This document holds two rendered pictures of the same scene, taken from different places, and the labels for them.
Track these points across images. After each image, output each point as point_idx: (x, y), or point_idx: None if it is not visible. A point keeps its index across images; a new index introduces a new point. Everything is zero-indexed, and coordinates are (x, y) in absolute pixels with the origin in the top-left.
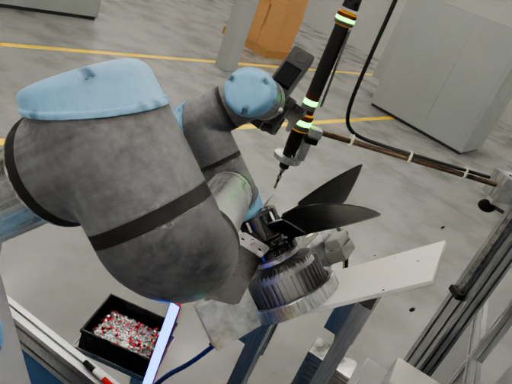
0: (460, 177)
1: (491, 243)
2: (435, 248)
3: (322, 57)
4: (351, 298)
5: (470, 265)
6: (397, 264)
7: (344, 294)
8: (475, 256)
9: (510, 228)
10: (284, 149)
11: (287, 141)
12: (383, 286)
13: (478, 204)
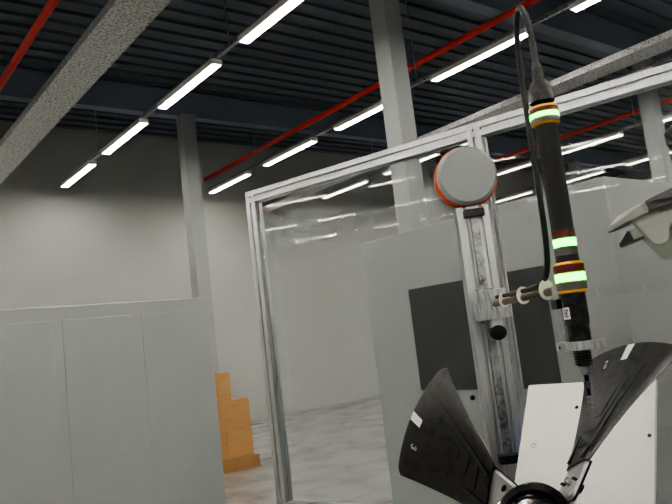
0: (505, 305)
1: (497, 377)
2: (549, 392)
3: (559, 172)
4: (650, 479)
5: (490, 422)
6: (566, 434)
7: (627, 497)
8: (486, 409)
9: (498, 349)
10: (584, 332)
11: (583, 315)
12: (634, 438)
13: (498, 335)
